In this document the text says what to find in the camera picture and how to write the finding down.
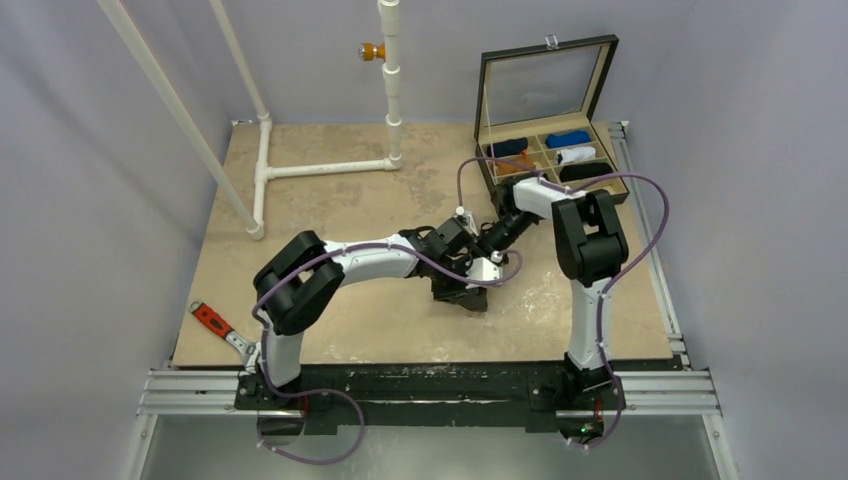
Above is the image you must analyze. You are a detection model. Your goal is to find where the beige compartment organizer box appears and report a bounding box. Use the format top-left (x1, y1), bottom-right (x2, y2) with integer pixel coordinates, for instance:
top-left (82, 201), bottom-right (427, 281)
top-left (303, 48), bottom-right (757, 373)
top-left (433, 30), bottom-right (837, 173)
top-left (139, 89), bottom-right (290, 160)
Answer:
top-left (473, 34), bottom-right (619, 201)

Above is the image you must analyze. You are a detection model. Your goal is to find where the dark grey boxer underwear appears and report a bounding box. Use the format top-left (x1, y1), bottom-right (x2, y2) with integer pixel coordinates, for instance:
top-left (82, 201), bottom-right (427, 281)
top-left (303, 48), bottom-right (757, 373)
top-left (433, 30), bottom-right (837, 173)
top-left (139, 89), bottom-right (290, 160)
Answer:
top-left (457, 289), bottom-right (488, 313)

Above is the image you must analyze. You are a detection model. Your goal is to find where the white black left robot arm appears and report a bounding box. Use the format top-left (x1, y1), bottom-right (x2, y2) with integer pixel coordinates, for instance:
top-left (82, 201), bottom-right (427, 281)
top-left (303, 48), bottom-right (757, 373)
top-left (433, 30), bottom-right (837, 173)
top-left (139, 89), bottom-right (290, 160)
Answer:
top-left (253, 218), bottom-right (502, 409)

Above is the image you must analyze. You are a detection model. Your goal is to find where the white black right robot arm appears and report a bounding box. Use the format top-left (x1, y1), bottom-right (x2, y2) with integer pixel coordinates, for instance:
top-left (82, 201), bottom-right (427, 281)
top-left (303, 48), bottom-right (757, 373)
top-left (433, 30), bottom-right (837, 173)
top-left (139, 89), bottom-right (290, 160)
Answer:
top-left (478, 174), bottom-right (629, 407)

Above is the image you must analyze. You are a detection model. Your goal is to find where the brown rolled underwear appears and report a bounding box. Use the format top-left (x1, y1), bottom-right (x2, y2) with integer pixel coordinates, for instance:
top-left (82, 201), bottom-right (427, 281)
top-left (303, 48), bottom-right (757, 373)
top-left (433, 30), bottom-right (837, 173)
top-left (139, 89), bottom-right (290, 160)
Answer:
top-left (495, 152), bottom-right (536, 177)

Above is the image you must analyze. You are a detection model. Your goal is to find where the navy rolled underwear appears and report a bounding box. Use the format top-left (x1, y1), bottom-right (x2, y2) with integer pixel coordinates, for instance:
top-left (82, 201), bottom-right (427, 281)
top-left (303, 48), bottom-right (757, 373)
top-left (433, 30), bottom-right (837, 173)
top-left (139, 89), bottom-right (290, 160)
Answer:
top-left (487, 138), bottom-right (529, 158)

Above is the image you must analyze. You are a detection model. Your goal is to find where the black rolled underwear right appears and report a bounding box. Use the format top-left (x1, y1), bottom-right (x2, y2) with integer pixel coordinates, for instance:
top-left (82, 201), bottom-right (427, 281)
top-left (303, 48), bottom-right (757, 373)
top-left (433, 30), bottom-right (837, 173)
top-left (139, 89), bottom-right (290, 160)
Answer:
top-left (559, 162), bottom-right (613, 183)

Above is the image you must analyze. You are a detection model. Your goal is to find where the white rolled underwear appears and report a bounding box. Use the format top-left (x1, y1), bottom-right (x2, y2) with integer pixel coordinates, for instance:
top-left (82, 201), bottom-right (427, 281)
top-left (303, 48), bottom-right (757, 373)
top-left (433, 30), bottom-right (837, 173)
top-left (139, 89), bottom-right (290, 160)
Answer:
top-left (557, 146), bottom-right (597, 165)

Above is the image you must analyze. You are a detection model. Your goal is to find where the blue rolled underwear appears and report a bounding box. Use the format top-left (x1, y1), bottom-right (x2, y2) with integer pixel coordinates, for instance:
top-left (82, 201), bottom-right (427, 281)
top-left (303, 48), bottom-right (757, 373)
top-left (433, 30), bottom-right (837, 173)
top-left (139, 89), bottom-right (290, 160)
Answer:
top-left (545, 130), bottom-right (592, 149)

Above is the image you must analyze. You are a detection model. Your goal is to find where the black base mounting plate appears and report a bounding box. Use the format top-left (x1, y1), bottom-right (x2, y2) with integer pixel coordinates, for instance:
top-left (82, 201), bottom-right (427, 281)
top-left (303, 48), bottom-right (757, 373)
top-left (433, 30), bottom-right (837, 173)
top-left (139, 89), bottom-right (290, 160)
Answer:
top-left (234, 360), bottom-right (623, 441)

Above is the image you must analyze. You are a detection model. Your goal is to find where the orange knob on pipe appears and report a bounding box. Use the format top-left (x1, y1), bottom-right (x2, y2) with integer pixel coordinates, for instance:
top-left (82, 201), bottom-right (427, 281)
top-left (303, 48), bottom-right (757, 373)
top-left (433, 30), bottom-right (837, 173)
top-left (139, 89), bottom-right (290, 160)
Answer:
top-left (358, 42), bottom-right (386, 62)

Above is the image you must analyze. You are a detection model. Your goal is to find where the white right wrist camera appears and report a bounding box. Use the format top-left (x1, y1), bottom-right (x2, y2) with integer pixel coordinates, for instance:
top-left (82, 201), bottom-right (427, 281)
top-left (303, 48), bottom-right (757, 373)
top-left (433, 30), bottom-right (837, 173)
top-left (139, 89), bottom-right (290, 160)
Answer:
top-left (453, 205), bottom-right (479, 236)

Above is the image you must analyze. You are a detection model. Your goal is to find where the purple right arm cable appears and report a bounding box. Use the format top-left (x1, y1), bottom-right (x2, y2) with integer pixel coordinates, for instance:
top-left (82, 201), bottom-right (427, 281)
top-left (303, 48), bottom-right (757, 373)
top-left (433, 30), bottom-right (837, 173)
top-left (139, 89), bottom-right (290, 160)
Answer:
top-left (457, 156), bottom-right (670, 452)

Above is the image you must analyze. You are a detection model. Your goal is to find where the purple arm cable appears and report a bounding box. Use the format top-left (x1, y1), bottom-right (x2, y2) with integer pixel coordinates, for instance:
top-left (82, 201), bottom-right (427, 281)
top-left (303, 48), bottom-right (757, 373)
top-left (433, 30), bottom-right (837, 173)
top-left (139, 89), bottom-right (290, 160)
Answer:
top-left (457, 156), bottom-right (670, 452)
top-left (251, 241), bottom-right (525, 465)

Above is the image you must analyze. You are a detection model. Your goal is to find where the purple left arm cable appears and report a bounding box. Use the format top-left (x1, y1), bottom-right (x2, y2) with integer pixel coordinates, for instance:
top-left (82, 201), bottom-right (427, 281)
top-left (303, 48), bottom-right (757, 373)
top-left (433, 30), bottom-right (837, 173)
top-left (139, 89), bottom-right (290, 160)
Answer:
top-left (251, 241), bottom-right (525, 465)

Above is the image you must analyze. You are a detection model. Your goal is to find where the red handled clamp tool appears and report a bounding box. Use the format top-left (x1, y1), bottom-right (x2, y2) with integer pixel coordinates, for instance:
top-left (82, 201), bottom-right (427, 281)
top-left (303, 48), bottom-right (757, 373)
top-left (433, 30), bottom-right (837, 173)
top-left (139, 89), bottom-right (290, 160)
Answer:
top-left (188, 300), bottom-right (256, 361)

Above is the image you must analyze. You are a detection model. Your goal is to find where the white pvc pipe frame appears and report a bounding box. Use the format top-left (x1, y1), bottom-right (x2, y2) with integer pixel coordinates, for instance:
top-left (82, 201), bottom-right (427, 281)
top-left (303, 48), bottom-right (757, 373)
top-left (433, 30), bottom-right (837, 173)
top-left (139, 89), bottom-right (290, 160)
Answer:
top-left (98, 1), bottom-right (404, 241)

